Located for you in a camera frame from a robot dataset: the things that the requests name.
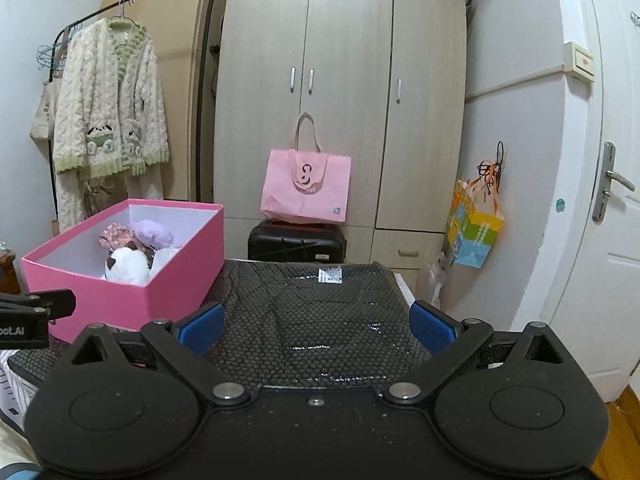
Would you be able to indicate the cream fluffy pajama jacket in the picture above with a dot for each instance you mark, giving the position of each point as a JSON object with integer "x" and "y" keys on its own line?
{"x": 100, "y": 90}

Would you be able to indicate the pink tote bag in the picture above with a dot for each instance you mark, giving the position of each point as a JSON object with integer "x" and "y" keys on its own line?
{"x": 305, "y": 190}

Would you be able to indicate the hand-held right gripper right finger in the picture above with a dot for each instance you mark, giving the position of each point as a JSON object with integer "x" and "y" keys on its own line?
{"x": 434, "y": 327}

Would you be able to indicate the black bubble wrap mat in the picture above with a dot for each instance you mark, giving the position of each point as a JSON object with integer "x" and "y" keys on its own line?
{"x": 325, "y": 320}

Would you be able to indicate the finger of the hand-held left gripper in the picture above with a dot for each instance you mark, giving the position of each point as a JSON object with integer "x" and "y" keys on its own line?
{"x": 45, "y": 302}

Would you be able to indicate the white shipping label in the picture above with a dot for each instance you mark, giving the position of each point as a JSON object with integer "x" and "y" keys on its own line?
{"x": 330, "y": 275}

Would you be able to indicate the pink cardboard box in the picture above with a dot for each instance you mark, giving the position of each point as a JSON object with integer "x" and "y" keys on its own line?
{"x": 165, "y": 285}

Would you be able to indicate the cream fluffy pajama pants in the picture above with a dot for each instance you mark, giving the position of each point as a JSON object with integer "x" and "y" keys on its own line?
{"x": 125, "y": 185}

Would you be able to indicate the beige wall switch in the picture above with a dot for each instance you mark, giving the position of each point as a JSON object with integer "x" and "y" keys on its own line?
{"x": 580, "y": 62}

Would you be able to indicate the tall light wooden panel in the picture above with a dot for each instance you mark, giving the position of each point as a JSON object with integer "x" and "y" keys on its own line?
{"x": 175, "y": 60}

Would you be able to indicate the crumpled white plastic bag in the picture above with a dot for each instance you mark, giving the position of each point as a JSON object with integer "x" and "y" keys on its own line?
{"x": 437, "y": 280}

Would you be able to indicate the small teal wall sticker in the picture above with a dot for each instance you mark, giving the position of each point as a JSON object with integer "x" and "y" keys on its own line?
{"x": 561, "y": 205}

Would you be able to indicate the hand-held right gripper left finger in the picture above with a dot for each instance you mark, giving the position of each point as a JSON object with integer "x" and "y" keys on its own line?
{"x": 202, "y": 327}

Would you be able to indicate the pink floral cloth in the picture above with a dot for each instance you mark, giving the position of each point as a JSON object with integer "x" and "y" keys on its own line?
{"x": 116, "y": 235}

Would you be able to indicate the striped white cloth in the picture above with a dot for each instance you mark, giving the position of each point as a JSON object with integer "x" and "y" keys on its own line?
{"x": 15, "y": 390}

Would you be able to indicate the colourful paper gift bag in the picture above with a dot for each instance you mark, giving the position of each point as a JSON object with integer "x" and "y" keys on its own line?
{"x": 475, "y": 235}

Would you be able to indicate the black hard suitcase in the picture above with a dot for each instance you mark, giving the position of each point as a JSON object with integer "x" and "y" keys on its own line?
{"x": 295, "y": 242}

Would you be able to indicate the purple plush toy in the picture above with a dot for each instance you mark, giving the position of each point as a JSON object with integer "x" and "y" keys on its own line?
{"x": 152, "y": 232}

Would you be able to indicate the black metal clothes rack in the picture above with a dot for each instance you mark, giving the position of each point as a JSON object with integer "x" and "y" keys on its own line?
{"x": 205, "y": 110}

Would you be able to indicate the white plush dog toy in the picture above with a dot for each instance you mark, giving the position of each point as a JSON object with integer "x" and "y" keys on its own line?
{"x": 127, "y": 265}

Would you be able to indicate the light wooden wardrobe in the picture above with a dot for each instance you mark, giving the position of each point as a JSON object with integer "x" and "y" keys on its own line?
{"x": 350, "y": 35}

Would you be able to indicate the beige canvas tote bag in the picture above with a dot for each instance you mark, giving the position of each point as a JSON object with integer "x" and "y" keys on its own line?
{"x": 42, "y": 120}

